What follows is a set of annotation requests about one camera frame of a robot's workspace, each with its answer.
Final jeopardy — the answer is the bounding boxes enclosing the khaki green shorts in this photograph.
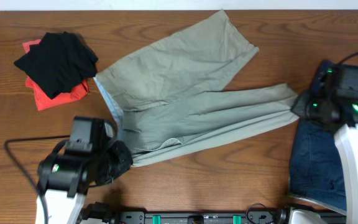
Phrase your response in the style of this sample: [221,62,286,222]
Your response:
[94,11,297,167]

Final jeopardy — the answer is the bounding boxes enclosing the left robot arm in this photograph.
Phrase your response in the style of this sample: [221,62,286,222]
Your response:
[35,116,133,223]

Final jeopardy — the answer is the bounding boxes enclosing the dark blue denim jeans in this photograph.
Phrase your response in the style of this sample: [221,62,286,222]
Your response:
[288,59,358,215]

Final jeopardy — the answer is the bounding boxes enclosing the red folded garment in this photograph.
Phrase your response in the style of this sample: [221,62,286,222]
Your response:
[22,39,90,111]

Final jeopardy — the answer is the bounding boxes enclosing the black folded garment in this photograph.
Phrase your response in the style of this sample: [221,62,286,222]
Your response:
[14,32,98,99]

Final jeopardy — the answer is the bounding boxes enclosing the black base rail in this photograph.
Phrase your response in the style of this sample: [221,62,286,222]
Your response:
[79,202,291,224]

